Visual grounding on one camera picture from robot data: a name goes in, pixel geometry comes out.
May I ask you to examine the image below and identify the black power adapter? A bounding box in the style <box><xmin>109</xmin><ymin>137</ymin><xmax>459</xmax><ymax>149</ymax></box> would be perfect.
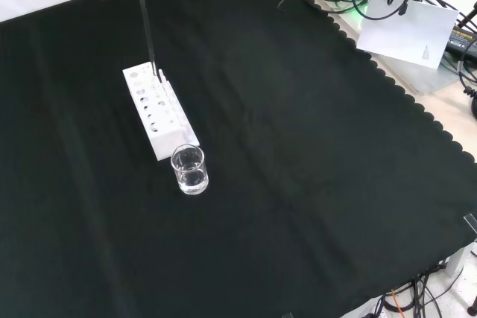
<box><xmin>444</xmin><ymin>24</ymin><xmax>477</xmax><ymax>60</ymax></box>

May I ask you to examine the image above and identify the white test tube rack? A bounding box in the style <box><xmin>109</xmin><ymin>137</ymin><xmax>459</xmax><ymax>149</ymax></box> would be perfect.
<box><xmin>122</xmin><ymin>61</ymin><xmax>200</xmax><ymax>162</ymax></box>

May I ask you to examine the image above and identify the white paper sheet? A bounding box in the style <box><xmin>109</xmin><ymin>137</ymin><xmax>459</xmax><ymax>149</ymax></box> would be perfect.
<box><xmin>356</xmin><ymin>0</ymin><xmax>461</xmax><ymax>70</ymax></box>

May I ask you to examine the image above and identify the grey metal base plate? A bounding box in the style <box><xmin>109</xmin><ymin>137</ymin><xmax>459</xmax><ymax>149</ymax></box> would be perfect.
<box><xmin>327</xmin><ymin>0</ymin><xmax>465</xmax><ymax>96</ymax></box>

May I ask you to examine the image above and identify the orange cable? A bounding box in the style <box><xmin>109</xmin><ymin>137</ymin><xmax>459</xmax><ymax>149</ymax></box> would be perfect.
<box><xmin>390</xmin><ymin>287</ymin><xmax>406</xmax><ymax>318</ymax></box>

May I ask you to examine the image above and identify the small clear glass beaker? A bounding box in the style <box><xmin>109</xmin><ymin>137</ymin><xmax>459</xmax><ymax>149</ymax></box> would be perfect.
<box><xmin>170</xmin><ymin>145</ymin><xmax>209</xmax><ymax>196</ymax></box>

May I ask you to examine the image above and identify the black bench cloth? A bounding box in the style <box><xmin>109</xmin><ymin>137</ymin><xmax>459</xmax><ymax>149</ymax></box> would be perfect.
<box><xmin>0</xmin><ymin>0</ymin><xmax>477</xmax><ymax>318</ymax></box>

